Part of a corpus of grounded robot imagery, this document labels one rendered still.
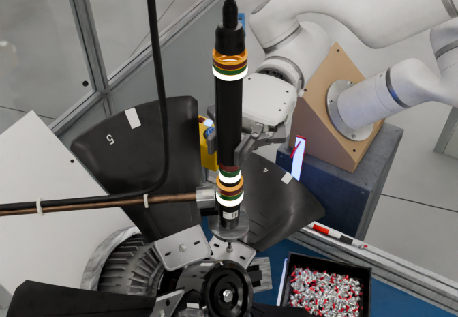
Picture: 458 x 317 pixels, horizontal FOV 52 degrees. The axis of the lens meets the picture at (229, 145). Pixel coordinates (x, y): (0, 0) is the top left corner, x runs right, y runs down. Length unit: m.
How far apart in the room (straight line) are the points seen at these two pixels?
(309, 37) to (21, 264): 0.65
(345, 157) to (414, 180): 1.40
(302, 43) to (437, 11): 0.22
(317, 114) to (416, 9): 0.64
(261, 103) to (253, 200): 0.32
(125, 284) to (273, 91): 0.45
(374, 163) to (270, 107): 0.79
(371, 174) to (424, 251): 1.11
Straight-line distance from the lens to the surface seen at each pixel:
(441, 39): 1.21
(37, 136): 0.99
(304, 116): 1.36
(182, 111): 0.83
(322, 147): 1.41
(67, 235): 0.99
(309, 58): 0.83
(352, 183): 1.40
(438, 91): 1.21
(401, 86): 1.26
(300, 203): 1.04
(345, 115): 1.38
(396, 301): 1.51
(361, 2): 0.79
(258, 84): 0.77
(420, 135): 3.04
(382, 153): 1.51
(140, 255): 0.94
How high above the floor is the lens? 1.98
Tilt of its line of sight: 46 degrees down
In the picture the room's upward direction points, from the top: straight up
